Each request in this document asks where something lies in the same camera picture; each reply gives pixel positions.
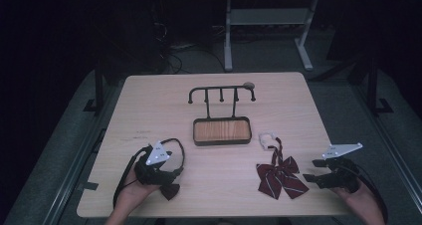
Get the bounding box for black tape strip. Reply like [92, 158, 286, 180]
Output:
[78, 181, 100, 192]

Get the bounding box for red striped bow tie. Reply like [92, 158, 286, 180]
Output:
[256, 130, 311, 200]

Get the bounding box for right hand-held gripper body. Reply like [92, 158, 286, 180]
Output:
[317, 142, 363, 194]

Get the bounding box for grey metal floor rail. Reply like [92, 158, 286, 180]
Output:
[41, 82, 123, 225]
[351, 82, 422, 206]

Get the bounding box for person's right hand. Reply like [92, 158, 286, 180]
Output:
[331, 183, 383, 213]

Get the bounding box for black metal stand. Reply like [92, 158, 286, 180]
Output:
[364, 57, 395, 116]
[83, 57, 107, 114]

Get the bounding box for white metal desk frame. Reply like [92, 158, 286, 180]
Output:
[223, 0, 319, 73]

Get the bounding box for black bow tie with strap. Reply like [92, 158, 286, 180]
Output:
[159, 137, 186, 201]

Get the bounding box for black hook rack wooden tray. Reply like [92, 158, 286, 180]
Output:
[187, 82, 257, 147]

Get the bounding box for person's left hand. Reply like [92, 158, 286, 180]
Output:
[113, 166, 160, 216]

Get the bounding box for black floor cables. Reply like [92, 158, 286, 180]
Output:
[158, 42, 227, 75]

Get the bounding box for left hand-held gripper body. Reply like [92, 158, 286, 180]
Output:
[133, 139, 174, 187]

